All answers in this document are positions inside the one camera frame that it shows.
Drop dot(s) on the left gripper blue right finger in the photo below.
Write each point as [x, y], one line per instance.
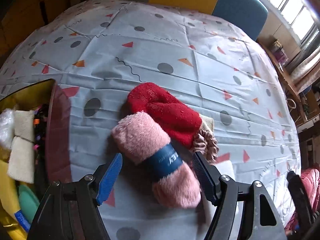
[208, 177]

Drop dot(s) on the wooden side desk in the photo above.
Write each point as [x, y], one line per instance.
[285, 79]

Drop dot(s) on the black wig with beads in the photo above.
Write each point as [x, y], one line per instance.
[40, 130]

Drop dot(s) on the yellow sponge block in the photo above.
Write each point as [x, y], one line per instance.
[9, 196]

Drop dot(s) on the gold metal tray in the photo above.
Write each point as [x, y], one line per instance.
[56, 165]

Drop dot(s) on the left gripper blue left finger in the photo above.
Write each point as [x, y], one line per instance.
[106, 176]

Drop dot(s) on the cream folded cloth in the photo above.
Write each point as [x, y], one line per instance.
[21, 161]

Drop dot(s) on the red knitted hat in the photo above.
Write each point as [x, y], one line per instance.
[177, 119]

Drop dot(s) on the window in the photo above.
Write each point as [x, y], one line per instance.
[296, 16]

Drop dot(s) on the green round sponge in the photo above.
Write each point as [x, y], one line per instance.
[28, 202]

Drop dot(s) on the blue small packet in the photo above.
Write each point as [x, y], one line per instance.
[23, 222]

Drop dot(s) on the pink satin scrunchie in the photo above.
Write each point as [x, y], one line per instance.
[205, 143]

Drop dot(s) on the clear plastic bag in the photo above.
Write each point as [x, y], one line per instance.
[7, 128]

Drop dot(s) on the purple box on desk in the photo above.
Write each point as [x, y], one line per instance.
[281, 56]

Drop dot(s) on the white foam block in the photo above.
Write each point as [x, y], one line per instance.
[226, 168]

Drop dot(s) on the patterned white bed sheet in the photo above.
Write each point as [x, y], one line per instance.
[99, 50]

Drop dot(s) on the pink quilted fabric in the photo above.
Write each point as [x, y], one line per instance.
[310, 180]

